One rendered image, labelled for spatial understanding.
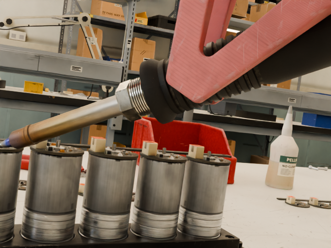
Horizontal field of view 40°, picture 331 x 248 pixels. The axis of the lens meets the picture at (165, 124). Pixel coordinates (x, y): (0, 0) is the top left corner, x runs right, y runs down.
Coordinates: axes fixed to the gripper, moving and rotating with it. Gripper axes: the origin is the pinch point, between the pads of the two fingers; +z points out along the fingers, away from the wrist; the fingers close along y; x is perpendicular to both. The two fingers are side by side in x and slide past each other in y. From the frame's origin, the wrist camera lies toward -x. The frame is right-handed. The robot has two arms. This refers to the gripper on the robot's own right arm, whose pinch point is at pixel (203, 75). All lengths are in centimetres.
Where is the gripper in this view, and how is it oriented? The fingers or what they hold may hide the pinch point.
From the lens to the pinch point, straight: 16.4
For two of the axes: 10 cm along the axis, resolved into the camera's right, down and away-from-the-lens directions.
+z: -5.5, 8.1, 2.0
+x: 7.7, 5.9, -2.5
